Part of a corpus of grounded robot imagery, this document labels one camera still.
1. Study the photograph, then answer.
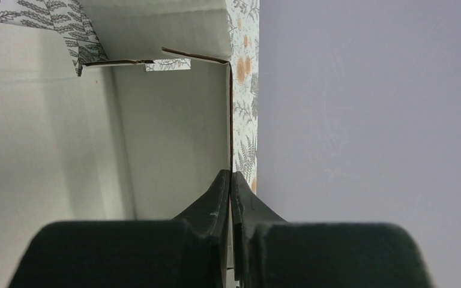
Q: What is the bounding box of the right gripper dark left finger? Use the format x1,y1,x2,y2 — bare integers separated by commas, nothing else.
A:
10,170,231,287

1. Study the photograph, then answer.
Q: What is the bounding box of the floral patterned table cloth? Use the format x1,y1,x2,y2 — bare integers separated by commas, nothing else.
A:
0,1,260,190

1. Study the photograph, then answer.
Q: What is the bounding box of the white cardboard paper box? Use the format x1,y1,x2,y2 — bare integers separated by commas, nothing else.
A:
0,23,232,287

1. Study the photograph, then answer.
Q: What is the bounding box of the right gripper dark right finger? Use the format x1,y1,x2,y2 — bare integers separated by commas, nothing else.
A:
230,172,434,287

